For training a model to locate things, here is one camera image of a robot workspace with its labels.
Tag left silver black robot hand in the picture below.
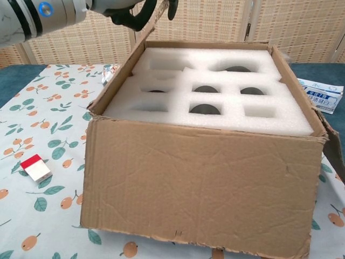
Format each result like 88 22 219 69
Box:
88 0 180 32

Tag red topped cardboard box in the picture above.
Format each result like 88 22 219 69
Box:
79 0 345 259

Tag small red white box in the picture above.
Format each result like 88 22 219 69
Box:
19 153 53 185

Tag white blue toothpaste box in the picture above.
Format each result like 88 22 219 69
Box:
296 77 345 117

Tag white snack bag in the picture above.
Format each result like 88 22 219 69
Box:
101 63 122 87

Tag bamboo folding screen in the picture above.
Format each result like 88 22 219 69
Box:
0 0 345 70

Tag floral leaf print tablecloth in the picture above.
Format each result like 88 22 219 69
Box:
0 63 345 259

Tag white foam insert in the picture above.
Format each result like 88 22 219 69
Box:
103 47 315 137

